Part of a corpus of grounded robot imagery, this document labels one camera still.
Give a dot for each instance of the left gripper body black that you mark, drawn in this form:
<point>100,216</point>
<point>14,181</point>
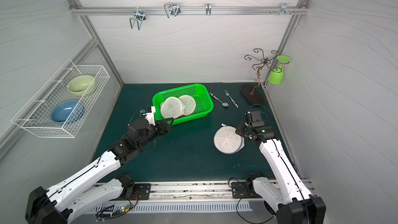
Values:
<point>161,126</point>

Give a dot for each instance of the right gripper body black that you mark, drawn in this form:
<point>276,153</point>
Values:
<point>241,130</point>

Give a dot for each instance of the round white mesh bag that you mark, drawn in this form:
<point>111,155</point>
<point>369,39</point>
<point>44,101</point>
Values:
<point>189,104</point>
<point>172,107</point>

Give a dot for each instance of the white mesh laundry bag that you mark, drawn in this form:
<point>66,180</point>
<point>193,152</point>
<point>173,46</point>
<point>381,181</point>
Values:
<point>227,141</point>

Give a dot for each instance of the green plastic basket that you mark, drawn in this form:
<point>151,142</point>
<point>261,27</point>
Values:
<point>198,91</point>

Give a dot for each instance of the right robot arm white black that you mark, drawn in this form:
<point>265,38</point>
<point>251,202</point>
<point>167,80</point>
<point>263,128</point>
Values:
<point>291,202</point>

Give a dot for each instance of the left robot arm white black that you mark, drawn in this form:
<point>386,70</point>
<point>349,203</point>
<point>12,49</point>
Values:
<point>40,208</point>

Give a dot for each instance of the metal cup holder stand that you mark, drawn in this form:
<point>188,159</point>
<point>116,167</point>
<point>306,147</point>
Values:
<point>250,92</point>

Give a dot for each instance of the green plastic wine glass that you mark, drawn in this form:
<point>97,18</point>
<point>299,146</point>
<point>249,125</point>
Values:
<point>277,74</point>

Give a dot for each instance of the light green ceramic bowl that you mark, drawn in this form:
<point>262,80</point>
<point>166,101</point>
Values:
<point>81,85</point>

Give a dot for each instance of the blue ceramic bowl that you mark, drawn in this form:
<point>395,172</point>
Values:
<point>68,112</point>

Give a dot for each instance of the metal double hook left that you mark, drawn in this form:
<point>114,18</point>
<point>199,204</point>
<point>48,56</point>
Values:
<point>137,19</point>

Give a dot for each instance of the metal double hook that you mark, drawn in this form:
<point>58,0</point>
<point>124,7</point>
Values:
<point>137,19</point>
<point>172,9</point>

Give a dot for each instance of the metal double hook middle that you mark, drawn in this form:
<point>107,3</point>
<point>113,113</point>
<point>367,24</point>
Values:
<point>172,9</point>

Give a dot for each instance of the metal clip hook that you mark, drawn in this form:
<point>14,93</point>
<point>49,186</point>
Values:
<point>208,9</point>

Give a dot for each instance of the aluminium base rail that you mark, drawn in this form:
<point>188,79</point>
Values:
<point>192,189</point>

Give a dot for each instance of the white slotted cable duct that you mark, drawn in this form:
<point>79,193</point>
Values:
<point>191,207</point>

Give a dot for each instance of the white wire wall basket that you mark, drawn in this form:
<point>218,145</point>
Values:
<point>35,116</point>

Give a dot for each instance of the metal bracket hook right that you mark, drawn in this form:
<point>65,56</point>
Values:
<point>284,11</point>

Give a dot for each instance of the aluminium top rail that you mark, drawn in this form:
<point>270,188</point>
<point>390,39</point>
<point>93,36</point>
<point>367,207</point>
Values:
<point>185,10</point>

